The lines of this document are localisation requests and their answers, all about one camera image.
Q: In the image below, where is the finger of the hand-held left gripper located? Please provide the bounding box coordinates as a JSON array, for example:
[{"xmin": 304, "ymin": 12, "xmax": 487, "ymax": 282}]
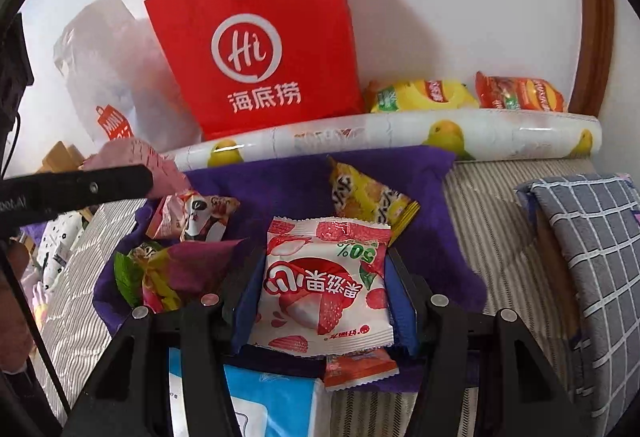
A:
[{"xmin": 45, "ymin": 164, "xmax": 154, "ymax": 220}]

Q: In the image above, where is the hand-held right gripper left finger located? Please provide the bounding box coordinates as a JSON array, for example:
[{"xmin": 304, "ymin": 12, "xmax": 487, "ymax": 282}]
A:
[{"xmin": 62, "ymin": 248, "xmax": 267, "ymax": 437}]

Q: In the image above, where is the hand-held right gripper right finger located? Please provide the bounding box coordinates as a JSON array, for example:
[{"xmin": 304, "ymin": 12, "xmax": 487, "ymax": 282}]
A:
[{"xmin": 384, "ymin": 248, "xmax": 586, "ymax": 437}]

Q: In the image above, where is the white red lychee snack packet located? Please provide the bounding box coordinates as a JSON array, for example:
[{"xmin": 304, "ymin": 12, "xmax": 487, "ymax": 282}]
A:
[{"xmin": 247, "ymin": 216, "xmax": 394, "ymax": 359}]

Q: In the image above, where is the brown cardboard box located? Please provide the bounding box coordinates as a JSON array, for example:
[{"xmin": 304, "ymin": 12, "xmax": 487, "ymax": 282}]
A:
[{"xmin": 41, "ymin": 140, "xmax": 102, "ymax": 176}]

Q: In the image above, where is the small orange snack packet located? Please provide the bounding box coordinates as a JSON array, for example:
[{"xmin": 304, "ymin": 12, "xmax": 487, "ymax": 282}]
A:
[{"xmin": 323, "ymin": 347, "xmax": 402, "ymax": 393}]

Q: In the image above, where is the white dotted cloth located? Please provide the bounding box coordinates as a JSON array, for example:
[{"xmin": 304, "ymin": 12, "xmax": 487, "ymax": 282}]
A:
[{"xmin": 29, "ymin": 211, "xmax": 92, "ymax": 289}]

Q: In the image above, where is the magenta yellow snack packet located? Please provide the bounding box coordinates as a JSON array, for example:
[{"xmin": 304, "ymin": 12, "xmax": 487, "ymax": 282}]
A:
[{"xmin": 141, "ymin": 238, "xmax": 252, "ymax": 314}]

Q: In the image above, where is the white plastic bag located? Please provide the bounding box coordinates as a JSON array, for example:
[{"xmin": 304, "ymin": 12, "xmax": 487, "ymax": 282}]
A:
[{"xmin": 53, "ymin": 0, "xmax": 202, "ymax": 154}]

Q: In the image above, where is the green snack packet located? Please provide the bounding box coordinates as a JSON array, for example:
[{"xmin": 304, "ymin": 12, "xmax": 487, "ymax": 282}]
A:
[{"xmin": 113, "ymin": 242, "xmax": 167, "ymax": 309}]

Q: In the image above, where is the blue white tissue pack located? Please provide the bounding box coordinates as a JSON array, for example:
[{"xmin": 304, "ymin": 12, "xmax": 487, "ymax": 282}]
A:
[{"xmin": 167, "ymin": 347, "xmax": 334, "ymax": 437}]

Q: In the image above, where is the panda print snack packet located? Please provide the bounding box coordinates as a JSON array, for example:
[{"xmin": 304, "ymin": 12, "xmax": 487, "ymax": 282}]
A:
[{"xmin": 146, "ymin": 190, "xmax": 242, "ymax": 243}]

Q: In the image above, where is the purple cloth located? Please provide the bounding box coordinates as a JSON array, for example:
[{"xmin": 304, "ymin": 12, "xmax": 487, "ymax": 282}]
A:
[{"xmin": 92, "ymin": 145, "xmax": 489, "ymax": 394}]

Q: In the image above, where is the lemon print paper roll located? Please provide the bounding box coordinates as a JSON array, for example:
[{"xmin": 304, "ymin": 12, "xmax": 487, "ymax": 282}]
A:
[{"xmin": 161, "ymin": 113, "xmax": 602, "ymax": 172}]

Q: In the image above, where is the grey checked pillow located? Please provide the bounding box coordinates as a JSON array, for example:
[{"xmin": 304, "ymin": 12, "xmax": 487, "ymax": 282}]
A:
[{"xmin": 514, "ymin": 173, "xmax": 640, "ymax": 424}]

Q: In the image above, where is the red paper bag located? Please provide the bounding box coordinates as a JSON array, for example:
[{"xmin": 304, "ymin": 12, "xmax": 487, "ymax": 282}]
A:
[{"xmin": 143, "ymin": 0, "xmax": 367, "ymax": 142}]

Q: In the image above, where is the yellow chip bag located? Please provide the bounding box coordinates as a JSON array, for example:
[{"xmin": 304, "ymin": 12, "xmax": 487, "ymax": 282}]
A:
[{"xmin": 363, "ymin": 79, "xmax": 479, "ymax": 114}]

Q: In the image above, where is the orange chip bag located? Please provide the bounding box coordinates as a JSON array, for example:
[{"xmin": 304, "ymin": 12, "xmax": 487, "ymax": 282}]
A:
[{"xmin": 474, "ymin": 71, "xmax": 569, "ymax": 112}]

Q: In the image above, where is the wooden bed headboard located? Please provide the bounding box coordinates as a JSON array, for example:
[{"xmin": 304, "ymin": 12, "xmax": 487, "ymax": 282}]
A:
[{"xmin": 569, "ymin": 0, "xmax": 617, "ymax": 118}]

